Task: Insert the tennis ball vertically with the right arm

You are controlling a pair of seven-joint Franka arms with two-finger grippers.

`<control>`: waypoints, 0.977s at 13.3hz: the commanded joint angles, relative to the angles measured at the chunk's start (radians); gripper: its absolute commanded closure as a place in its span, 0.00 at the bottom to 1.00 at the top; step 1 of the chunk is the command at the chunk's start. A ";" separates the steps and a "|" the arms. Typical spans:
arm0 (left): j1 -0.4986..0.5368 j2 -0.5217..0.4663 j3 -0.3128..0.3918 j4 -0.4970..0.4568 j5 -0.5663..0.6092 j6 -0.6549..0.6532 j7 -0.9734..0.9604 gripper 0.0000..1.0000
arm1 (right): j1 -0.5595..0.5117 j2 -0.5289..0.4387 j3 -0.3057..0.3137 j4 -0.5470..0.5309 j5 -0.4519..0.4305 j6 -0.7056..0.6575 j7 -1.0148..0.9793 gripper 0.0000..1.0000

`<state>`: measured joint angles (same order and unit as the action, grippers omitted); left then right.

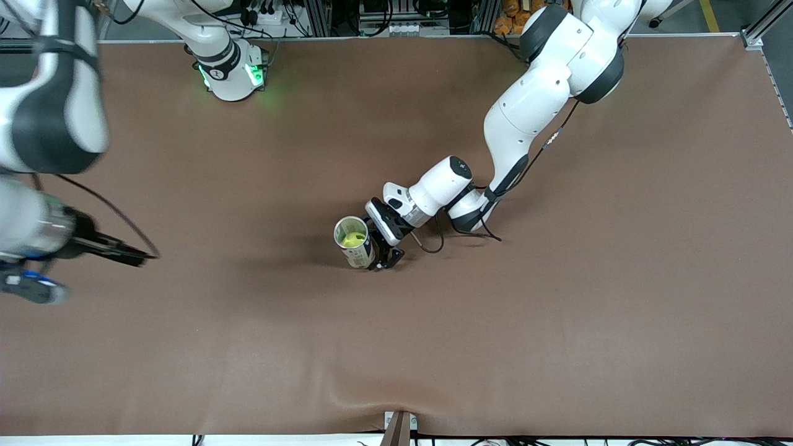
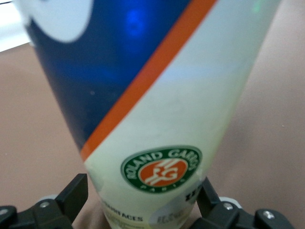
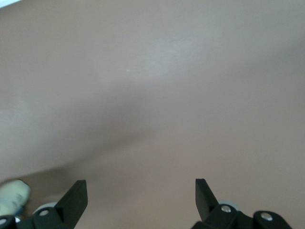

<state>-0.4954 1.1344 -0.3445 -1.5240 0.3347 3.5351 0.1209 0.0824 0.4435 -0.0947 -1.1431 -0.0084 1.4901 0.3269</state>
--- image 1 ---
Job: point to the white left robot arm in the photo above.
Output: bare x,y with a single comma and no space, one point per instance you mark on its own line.
533,111

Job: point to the grey chair leg with castor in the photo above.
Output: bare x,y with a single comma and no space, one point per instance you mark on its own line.
666,13

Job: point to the yellow floor tape strip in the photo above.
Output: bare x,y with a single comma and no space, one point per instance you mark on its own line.
710,17

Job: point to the brown table mat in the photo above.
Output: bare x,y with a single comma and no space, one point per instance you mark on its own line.
433,341

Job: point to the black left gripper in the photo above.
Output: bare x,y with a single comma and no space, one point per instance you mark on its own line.
383,254

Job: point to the orange packaged items pile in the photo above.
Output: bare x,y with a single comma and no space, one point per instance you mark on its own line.
508,18

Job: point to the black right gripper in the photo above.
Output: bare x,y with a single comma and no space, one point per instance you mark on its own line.
85,238

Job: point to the camera post with metal bracket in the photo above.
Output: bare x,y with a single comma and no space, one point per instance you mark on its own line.
399,433

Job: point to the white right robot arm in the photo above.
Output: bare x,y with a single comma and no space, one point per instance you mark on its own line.
62,124

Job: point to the white power strip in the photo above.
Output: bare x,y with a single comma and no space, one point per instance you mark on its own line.
266,15

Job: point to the metal equipment rack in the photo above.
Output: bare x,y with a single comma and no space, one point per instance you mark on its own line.
403,28

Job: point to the aluminium frame upright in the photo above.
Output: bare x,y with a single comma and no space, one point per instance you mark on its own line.
483,15
319,18

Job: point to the yellow Wilson tennis ball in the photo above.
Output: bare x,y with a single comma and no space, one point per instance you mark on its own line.
353,240

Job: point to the clear tennis ball can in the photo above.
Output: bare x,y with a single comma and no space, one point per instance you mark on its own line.
362,257

